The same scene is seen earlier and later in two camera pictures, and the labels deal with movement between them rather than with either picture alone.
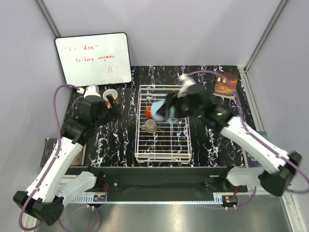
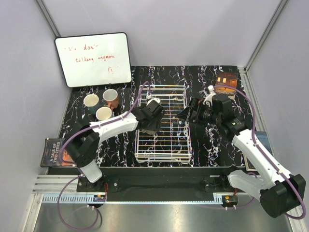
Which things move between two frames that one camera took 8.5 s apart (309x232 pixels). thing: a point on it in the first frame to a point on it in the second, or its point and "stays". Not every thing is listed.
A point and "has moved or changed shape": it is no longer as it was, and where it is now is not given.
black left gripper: (112, 100) to (156, 126)
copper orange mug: (115, 94) stays
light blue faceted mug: (158, 117) has moved or changed shape
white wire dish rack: (171, 143) stays
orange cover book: (226, 85) stays
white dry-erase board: (95, 60) stays
